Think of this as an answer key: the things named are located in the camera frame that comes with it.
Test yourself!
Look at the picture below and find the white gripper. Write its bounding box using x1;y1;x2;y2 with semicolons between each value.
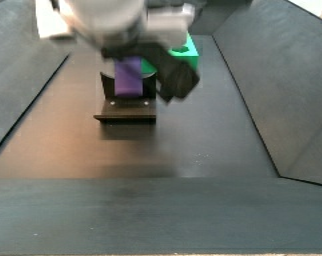
140;3;195;49

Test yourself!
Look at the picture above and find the green foam shape-sorter block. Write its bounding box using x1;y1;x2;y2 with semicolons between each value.
142;34;199;75

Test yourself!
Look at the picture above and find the black curved cradle stand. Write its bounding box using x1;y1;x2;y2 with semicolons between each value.
94;73;156;123

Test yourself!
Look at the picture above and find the purple cylinder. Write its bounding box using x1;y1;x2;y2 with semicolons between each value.
115;57;143;97

